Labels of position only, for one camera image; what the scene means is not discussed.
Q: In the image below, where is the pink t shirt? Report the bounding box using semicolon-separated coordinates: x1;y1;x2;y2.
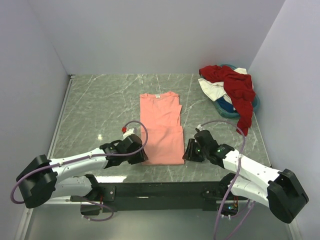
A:
140;91;185;165

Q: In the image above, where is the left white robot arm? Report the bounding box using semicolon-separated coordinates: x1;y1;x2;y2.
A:
10;133;148;209

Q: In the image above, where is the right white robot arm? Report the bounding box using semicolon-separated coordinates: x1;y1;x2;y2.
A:
182;130;309;224

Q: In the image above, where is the teal plastic basin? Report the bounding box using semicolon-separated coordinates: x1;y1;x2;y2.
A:
213;64;260;119

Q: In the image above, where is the blue t shirt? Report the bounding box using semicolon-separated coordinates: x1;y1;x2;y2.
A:
216;97;236;113

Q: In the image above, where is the black base beam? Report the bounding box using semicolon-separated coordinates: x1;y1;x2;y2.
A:
69;181;241;216

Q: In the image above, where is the white t shirt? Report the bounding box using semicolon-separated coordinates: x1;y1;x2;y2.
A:
198;70;232;104

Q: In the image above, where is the red t shirt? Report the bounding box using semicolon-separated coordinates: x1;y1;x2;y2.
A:
199;65;256;136

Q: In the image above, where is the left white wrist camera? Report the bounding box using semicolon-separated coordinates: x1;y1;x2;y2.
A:
121;127;137;139

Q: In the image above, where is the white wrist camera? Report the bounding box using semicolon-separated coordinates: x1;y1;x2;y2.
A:
121;127;137;139
195;124;205;133

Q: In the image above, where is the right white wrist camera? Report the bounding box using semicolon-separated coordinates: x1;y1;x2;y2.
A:
195;124;205;133

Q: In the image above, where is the aluminium rail frame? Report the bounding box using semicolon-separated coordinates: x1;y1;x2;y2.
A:
14;207;33;240

